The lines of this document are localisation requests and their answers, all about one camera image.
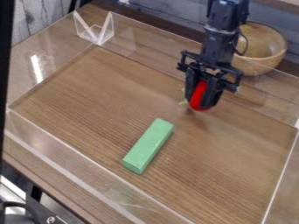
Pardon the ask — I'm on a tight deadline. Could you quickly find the green rectangular block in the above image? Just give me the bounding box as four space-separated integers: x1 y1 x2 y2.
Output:
122 118 174 174

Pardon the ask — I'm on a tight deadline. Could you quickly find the red plush tomato toy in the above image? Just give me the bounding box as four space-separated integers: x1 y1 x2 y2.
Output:
179 80 211 112

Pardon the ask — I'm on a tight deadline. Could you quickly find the clear acrylic corner bracket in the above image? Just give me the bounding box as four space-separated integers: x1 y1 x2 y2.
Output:
72 11 115 46

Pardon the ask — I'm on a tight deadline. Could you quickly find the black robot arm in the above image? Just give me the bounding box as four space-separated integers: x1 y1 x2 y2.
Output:
178 0 249 111

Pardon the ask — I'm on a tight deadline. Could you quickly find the wooden bowl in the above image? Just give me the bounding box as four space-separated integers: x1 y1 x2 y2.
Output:
233 21 287 76

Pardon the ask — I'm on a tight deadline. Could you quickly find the clear acrylic tray enclosure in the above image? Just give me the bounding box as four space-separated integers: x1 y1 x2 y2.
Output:
4 15 299 224

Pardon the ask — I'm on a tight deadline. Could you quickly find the black cable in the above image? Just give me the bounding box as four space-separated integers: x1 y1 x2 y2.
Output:
0 200 40 224

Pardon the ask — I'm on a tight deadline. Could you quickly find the black device with logo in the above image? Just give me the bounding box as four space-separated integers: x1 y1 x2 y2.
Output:
26 197 68 224

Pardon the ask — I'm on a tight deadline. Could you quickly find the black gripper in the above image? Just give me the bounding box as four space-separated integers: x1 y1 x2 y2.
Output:
178 26 243 109

